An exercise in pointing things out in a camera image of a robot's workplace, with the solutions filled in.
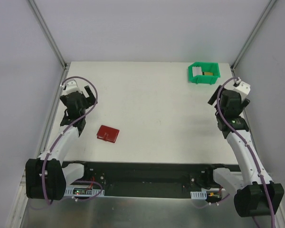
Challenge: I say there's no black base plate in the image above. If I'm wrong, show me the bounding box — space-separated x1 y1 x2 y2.
79 161 225 199

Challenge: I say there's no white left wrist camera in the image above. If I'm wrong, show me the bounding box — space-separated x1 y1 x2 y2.
62 80 81 95

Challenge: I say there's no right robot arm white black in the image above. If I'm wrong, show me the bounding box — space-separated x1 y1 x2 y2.
204 85 284 217

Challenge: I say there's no green plastic bin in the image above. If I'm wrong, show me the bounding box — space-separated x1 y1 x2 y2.
188 62 220 85

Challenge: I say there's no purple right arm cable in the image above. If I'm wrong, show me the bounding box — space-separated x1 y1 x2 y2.
192 77 276 228

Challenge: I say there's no aluminium frame post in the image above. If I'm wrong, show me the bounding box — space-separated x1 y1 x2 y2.
27 0 71 69
230 0 278 73

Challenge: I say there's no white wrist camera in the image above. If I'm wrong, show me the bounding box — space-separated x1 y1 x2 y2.
62 80 81 95
233 79 251 100

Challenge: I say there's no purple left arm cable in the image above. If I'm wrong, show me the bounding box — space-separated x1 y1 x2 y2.
29 76 104 209

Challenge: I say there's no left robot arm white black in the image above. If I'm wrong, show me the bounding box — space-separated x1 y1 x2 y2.
25 80 97 202

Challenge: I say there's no red leather card holder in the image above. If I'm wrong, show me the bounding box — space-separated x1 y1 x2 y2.
96 125 120 143

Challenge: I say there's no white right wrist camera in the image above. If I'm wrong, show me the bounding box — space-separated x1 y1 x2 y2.
233 79 251 100

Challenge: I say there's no right white cable duct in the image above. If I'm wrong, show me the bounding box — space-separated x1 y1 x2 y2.
190 191 207 200

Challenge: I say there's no left white cable duct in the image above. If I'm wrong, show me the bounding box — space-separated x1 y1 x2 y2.
64 187 105 198

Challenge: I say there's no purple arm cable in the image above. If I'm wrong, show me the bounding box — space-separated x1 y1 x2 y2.
192 77 276 228
29 76 104 209

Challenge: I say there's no right aluminium frame post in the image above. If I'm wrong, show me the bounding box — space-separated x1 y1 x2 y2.
230 0 278 73

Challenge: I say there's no white cable duct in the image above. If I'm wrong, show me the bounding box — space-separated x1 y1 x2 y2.
64 187 105 198
190 191 207 200

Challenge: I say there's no left aluminium frame post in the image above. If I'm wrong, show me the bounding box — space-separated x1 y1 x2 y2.
27 0 71 69

